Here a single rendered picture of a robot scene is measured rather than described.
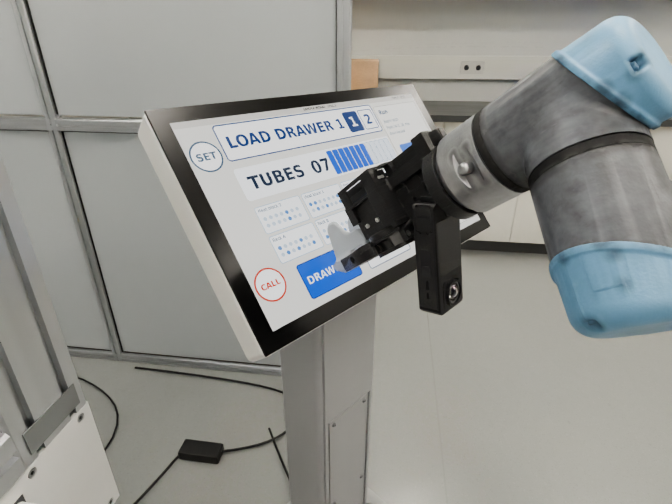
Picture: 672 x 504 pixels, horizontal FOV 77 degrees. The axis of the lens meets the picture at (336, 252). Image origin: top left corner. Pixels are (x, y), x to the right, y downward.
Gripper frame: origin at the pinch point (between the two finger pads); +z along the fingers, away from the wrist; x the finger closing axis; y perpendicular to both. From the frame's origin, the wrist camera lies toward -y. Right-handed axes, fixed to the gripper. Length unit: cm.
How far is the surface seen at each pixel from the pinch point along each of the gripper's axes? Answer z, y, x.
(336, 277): 2.7, -0.4, -0.3
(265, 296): 2.7, 1.3, 10.1
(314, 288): 2.7, -0.4, 3.6
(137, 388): 157, -1, -4
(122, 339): 166, 21, -8
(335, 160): 2.6, 15.0, -10.1
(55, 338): 4.7, 6.0, 29.6
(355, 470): 47, -40, -15
